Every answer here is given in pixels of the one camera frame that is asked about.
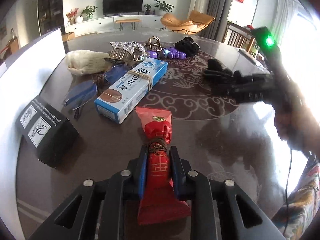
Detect cardboard box on floor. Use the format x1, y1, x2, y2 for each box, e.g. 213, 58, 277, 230
62, 32, 75, 42

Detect cream knitted glove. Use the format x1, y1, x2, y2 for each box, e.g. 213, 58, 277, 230
65, 50, 113, 76

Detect red flowers in vase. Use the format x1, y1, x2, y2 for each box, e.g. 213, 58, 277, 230
66, 8, 79, 25

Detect orange lounge chair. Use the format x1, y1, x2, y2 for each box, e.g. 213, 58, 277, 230
161, 10, 215, 35

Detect purple teal toy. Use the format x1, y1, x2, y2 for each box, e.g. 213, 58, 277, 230
147, 47, 187, 60

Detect wooden bench with hairpin legs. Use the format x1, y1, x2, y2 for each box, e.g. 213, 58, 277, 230
116, 18, 141, 31

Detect wooden dining chair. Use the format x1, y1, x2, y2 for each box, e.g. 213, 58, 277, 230
222, 21, 259, 57

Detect white tv cabinet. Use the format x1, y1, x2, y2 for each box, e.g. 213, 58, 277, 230
65, 15, 163, 36

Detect dark tall display cabinet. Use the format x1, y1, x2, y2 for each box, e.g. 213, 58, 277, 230
37, 0, 65, 35

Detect black printed cardboard box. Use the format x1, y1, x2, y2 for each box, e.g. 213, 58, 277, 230
16, 95, 79, 168

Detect green potted plant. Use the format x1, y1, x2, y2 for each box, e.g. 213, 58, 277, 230
80, 5, 98, 20
155, 0, 175, 13

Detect green potted plant right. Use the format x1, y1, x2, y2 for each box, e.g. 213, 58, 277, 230
155, 0, 175, 13

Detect black velvet scrunchie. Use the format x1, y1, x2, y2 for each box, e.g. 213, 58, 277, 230
174, 36, 201, 57

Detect grey curtain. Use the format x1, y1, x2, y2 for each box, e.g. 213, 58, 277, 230
200, 0, 232, 42

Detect black flat television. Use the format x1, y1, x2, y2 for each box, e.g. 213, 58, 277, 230
102, 0, 143, 15

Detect blue white medicine box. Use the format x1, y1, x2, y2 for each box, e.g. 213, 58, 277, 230
94, 58, 168, 124

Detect gold pearl hair claw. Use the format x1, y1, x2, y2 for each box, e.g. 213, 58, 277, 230
145, 36, 163, 52

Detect red candy wrapper packet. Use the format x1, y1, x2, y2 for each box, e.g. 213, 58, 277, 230
136, 107, 191, 225

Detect silver glitter bow hair clip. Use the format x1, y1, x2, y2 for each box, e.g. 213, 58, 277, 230
104, 41, 150, 62

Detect person's right hand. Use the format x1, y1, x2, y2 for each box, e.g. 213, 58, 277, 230
273, 80, 320, 158

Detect clear blue safety glasses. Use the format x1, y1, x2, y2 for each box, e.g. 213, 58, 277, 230
63, 64, 131, 120

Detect white partition board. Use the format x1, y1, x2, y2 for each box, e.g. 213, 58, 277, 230
1, 29, 66, 239

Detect green potted plant left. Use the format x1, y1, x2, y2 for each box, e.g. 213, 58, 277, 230
80, 5, 98, 20

